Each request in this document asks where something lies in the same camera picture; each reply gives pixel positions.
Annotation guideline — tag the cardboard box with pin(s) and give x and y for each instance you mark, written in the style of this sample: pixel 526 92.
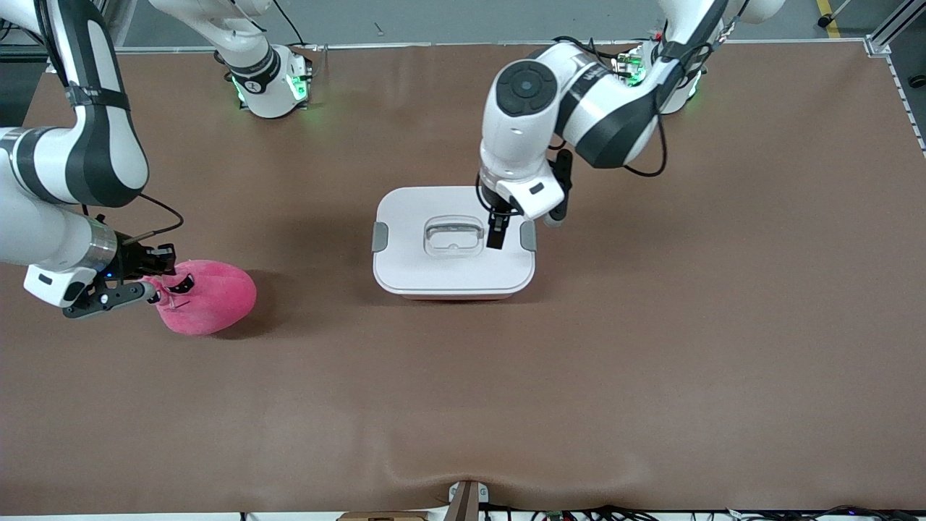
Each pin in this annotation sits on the cardboard box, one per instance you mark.
pixel 383 517

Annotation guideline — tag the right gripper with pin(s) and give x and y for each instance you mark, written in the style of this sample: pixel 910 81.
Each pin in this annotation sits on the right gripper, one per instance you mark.
pixel 134 260

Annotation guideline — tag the pink plush toy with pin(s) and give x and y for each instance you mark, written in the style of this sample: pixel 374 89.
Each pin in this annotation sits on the pink plush toy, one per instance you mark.
pixel 213 300

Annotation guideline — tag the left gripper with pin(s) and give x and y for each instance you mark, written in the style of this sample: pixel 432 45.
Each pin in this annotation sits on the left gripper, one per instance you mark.
pixel 498 223

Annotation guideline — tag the table cover mat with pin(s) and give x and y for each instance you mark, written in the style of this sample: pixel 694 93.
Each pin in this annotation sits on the table cover mat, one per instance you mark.
pixel 362 405

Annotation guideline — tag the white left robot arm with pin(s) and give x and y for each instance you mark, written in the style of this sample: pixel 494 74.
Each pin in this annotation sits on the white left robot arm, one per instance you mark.
pixel 600 108

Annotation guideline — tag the pink plastic box base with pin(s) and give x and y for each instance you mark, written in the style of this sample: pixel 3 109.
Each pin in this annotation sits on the pink plastic box base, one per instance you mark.
pixel 456 297

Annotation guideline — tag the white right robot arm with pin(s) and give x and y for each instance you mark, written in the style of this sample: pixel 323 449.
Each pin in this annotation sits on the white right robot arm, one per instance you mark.
pixel 87 159

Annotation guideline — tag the metal clamp bracket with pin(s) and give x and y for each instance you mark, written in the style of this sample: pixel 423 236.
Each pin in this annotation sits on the metal clamp bracket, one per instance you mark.
pixel 466 499

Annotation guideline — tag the white box lid grey clips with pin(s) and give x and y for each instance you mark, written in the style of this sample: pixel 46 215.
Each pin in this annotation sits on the white box lid grey clips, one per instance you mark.
pixel 434 275

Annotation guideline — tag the aluminium frame profile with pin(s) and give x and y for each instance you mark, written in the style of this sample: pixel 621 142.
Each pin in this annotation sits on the aluminium frame profile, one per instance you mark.
pixel 893 29

